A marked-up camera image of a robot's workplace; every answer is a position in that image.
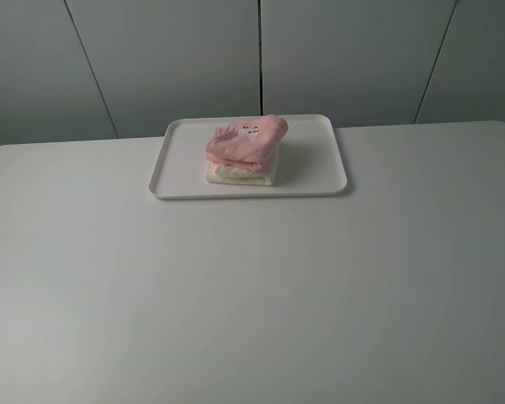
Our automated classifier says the white plastic tray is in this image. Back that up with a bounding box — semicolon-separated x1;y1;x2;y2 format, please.
148;114;348;200

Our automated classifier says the pink towel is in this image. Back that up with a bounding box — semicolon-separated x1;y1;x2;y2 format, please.
205;114;289;172

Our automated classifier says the cream white towel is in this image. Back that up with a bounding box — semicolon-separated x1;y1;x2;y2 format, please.
205;156;279;186

